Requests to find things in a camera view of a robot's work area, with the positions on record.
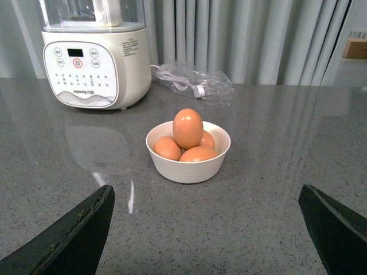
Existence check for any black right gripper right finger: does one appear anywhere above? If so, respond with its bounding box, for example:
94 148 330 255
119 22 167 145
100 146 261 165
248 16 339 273
298 184 366 274

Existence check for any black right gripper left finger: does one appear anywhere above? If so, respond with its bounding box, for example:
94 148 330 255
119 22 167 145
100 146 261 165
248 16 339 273
1 185 115 274

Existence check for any brown top egg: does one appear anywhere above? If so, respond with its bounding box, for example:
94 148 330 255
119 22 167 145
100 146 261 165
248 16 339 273
173 108 204 150

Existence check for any brown egg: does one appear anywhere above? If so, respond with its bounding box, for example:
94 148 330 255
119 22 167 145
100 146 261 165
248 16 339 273
153 136 182 161
200 130 215 149
179 146 219 162
173 108 204 150

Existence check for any brown left egg in bowl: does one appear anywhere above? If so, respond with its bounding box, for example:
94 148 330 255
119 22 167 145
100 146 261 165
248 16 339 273
153 136 182 161

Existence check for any brown front egg in bowl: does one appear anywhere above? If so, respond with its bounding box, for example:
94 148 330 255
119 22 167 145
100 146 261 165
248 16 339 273
179 146 219 162

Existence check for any brown back egg in bowl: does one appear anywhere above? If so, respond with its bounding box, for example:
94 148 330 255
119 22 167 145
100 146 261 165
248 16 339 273
200 130 215 149

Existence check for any brown cardboard box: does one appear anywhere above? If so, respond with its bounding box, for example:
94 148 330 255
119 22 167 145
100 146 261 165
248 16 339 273
342 38 367 59

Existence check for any white round bowl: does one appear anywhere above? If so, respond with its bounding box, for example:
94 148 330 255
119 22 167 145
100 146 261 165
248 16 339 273
146 121 231 184

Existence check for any white soy milk maker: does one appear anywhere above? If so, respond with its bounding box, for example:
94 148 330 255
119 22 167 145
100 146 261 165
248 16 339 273
39 1 151 109

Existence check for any clear plastic bag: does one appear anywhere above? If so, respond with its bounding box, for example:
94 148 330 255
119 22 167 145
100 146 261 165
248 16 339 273
151 61 236 101

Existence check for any grey curtain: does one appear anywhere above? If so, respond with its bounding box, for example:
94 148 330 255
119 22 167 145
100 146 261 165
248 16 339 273
0 0 367 87

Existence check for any white power cord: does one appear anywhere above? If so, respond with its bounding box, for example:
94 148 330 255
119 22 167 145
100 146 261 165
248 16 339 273
150 64 206 99

